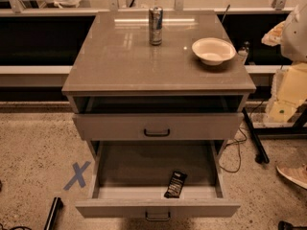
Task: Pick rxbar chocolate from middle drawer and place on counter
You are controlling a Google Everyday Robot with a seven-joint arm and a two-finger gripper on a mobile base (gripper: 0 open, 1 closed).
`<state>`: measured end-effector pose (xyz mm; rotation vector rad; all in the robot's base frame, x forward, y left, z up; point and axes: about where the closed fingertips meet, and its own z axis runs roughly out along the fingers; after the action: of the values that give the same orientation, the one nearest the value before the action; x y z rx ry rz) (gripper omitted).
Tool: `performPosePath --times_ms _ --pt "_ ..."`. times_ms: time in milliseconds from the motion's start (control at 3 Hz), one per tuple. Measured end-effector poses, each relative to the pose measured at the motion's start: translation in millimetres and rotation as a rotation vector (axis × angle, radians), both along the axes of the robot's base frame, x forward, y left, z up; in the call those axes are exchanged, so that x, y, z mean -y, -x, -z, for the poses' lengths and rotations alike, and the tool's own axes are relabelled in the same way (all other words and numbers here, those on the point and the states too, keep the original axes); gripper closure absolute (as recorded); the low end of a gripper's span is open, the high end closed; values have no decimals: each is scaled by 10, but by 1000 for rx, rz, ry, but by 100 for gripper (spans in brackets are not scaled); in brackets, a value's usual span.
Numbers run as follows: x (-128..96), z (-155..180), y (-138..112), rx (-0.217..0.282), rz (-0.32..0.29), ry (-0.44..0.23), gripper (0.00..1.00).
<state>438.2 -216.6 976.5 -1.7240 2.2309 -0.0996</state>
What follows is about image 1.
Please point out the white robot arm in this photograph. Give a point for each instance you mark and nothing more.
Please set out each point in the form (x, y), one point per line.
(294, 34)

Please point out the grey drawer cabinet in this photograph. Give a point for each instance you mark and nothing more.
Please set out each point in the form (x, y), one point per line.
(118, 71)

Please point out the grey upper drawer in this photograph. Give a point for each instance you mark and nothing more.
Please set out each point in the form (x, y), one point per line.
(134, 127)

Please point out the grey open middle drawer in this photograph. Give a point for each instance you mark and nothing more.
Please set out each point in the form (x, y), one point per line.
(130, 179)

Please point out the white bowl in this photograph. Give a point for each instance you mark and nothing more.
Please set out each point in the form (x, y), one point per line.
(213, 51)

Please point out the silver blue drink can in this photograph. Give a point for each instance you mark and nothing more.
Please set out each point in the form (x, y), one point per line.
(155, 25)

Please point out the blue tape cross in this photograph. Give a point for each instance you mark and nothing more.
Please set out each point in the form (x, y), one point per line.
(78, 176)

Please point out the small clear bottle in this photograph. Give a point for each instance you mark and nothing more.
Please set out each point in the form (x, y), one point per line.
(243, 52)

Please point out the black stand leg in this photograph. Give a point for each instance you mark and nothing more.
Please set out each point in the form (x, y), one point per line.
(261, 157)

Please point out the black bar on floor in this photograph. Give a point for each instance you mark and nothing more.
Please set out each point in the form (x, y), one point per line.
(56, 206)

